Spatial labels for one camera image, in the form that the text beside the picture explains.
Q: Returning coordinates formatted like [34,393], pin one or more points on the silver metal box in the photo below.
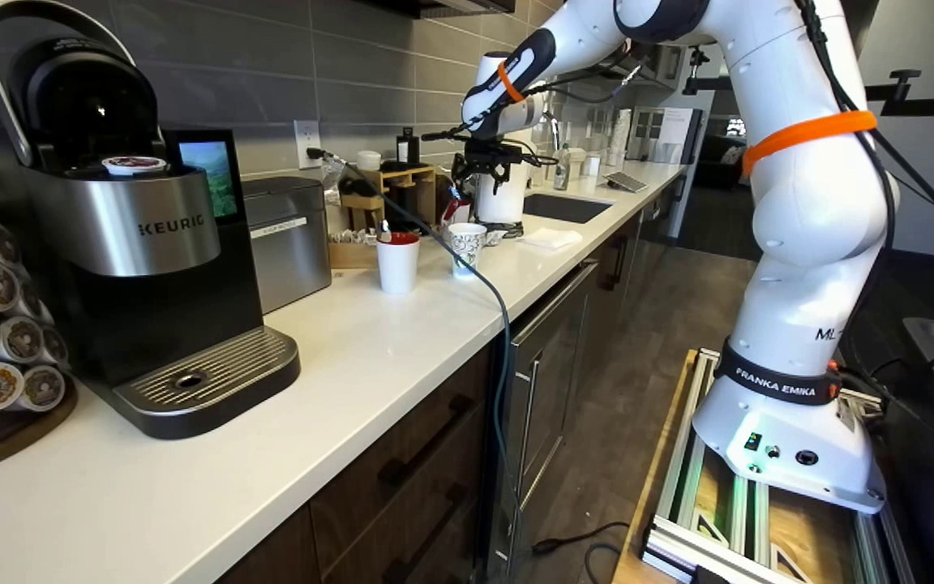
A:
[287,245]

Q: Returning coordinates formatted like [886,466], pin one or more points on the wooden counter organizer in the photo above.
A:
[405,200]

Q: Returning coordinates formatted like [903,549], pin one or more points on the small white round container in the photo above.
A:
[368,161]

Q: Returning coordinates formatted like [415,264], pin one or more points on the patterned white paper cup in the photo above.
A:
[464,250]

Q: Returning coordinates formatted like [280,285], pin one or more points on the white paper cup red rim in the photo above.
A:
[398,268]

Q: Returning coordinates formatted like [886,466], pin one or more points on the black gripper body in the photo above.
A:
[493,151]

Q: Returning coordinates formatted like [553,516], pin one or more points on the brown box of packets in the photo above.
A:
[351,255]

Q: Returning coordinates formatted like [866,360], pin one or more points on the coffee pod carousel rack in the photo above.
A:
[13,429]

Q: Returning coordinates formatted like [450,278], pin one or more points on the black silver Keurig coffee machine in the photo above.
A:
[143,271]

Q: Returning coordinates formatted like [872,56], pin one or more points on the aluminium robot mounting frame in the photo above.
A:
[705,530]

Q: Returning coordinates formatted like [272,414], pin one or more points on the white paper towel roll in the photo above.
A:
[502,204]

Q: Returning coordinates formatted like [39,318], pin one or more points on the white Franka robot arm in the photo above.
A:
[811,216]

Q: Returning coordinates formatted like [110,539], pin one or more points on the dark wood counter cabinet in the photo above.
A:
[405,487]

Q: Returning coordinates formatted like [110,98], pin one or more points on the white wall outlet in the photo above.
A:
[305,136]

